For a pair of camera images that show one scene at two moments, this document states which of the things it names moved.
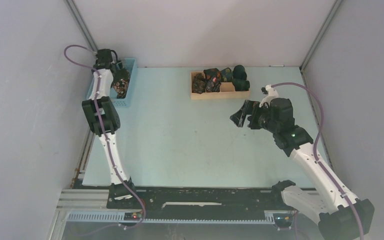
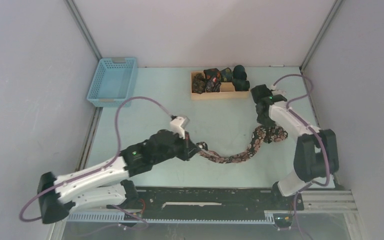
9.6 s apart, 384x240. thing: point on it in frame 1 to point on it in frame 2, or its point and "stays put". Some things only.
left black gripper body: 121,73 to 180,147
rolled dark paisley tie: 199,83 stays put
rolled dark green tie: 239,72 stays put
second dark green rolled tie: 241,85 stays put
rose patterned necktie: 120,86 to 271,134
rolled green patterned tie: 226,75 stays put
